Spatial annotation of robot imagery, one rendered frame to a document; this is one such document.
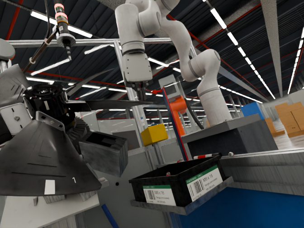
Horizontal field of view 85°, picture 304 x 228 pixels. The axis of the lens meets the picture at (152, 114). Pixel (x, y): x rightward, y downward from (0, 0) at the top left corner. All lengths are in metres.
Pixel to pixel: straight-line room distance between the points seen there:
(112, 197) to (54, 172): 0.95
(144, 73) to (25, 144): 0.40
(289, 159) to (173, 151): 1.14
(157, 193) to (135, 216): 0.97
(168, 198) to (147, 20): 0.53
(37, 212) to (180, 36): 0.96
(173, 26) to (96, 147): 0.74
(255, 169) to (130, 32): 0.54
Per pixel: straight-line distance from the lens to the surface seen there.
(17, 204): 0.71
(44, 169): 0.42
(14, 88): 0.82
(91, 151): 0.62
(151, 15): 0.63
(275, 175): 0.46
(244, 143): 0.79
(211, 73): 0.97
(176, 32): 1.02
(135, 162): 1.36
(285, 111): 7.80
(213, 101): 0.94
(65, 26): 0.83
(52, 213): 0.65
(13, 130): 0.65
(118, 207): 1.36
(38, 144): 0.47
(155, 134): 0.91
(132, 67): 0.61
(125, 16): 0.66
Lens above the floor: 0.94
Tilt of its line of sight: 12 degrees up
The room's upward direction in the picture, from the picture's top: 17 degrees counter-clockwise
